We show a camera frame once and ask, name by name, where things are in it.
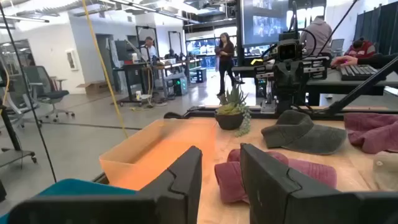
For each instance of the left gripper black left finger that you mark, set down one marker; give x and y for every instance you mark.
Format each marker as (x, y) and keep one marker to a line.
(174, 193)

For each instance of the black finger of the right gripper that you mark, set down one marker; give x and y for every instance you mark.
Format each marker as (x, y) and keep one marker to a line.
(299, 77)
(281, 77)

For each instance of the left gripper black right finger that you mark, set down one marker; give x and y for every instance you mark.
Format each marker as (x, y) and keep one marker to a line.
(273, 193)

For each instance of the maroon baseball cap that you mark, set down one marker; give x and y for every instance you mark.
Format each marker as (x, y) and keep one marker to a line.
(230, 180)
(373, 133)

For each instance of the dark grey baseball cap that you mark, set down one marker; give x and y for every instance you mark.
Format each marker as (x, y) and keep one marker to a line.
(298, 133)

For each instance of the beige baseball cap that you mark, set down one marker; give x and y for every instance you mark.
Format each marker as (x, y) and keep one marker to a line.
(387, 171)

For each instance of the person's forearm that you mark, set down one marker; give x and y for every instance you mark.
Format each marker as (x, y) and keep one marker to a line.
(377, 60)

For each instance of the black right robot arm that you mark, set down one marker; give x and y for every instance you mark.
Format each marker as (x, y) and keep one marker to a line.
(289, 101)

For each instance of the person's hand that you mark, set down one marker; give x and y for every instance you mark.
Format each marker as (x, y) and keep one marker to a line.
(343, 60)

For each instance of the grey office chair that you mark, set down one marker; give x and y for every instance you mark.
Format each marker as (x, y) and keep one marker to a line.
(337, 46)

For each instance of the dark desk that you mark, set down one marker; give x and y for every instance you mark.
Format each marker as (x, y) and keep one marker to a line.
(342, 86)

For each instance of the person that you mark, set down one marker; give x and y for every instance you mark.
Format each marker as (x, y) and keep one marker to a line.
(225, 62)
(360, 49)
(150, 49)
(317, 34)

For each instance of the black keyboard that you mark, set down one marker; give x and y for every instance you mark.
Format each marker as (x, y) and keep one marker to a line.
(357, 73)

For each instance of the orange plastic bin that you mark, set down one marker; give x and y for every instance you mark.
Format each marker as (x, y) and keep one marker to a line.
(161, 146)

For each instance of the large display screen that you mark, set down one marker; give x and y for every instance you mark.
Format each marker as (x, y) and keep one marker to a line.
(264, 25)

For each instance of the potted succulent plant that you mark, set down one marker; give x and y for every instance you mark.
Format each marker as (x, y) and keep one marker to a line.
(229, 121)

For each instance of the blue plastic bin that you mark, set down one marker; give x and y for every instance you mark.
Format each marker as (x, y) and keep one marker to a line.
(77, 188)

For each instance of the computer tower with green lights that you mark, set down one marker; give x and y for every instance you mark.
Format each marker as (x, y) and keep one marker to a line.
(180, 86)

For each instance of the black desk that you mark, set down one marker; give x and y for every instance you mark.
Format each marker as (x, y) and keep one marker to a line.
(133, 74)

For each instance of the cardboard box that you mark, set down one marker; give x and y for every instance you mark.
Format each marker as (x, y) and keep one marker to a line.
(93, 88)

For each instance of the black office chair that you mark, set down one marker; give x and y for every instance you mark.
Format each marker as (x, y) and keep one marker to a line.
(49, 93)

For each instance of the black rolling stand base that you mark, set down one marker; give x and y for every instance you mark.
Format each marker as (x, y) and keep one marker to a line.
(18, 154)

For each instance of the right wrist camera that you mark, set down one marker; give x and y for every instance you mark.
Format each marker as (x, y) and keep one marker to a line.
(287, 51)

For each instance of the framed wall picture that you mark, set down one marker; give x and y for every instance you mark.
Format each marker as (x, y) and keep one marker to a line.
(72, 59)

